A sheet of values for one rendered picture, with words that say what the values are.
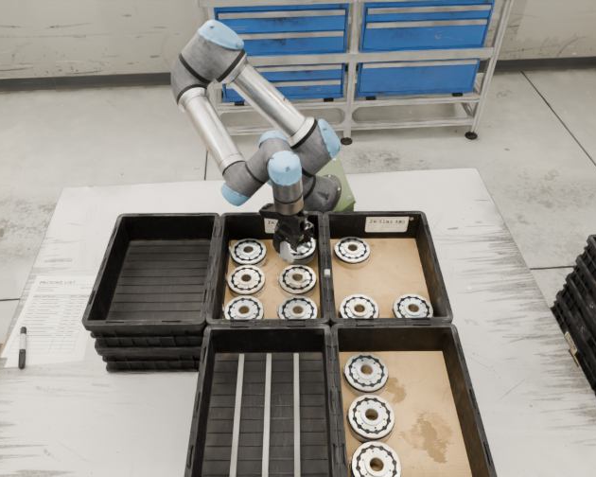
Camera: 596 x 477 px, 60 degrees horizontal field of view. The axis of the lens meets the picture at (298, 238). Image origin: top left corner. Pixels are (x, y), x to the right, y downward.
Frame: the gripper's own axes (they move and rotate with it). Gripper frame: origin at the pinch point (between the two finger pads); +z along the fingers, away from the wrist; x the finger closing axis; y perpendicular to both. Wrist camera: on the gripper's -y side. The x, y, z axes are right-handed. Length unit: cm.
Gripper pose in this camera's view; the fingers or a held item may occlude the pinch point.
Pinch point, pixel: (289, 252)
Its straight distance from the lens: 149.2
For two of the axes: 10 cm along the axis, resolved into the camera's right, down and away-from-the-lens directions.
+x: 7.0, -5.6, 4.4
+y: 7.1, 4.9, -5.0
